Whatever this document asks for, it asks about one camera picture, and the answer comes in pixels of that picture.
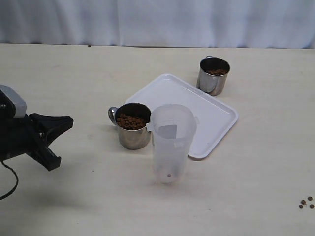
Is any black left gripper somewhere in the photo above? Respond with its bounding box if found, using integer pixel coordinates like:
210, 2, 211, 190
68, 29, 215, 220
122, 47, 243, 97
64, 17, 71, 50
0, 88, 74, 172

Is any steel mug with kibble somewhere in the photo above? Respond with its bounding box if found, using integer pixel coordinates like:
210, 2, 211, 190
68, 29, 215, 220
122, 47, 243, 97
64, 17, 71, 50
108, 103, 151, 150

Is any clear plastic tall container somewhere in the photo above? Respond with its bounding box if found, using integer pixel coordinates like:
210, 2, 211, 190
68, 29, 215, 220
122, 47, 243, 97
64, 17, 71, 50
146, 104, 197, 184

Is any white plastic tray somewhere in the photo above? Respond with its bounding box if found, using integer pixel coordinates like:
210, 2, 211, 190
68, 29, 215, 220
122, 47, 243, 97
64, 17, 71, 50
125, 74, 239, 160

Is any steel mug far right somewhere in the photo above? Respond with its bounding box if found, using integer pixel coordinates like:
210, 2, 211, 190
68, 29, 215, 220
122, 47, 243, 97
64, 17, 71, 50
196, 55, 231, 96

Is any white curtain backdrop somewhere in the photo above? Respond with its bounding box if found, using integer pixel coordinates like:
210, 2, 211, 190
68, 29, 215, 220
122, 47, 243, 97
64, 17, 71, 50
0, 0, 315, 49

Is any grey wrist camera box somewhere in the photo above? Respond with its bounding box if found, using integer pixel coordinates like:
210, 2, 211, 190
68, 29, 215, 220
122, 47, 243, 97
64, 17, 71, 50
0, 85, 27, 120

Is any black camera cable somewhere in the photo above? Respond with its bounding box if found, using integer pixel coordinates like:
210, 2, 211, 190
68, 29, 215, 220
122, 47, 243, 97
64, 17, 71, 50
0, 161, 19, 200

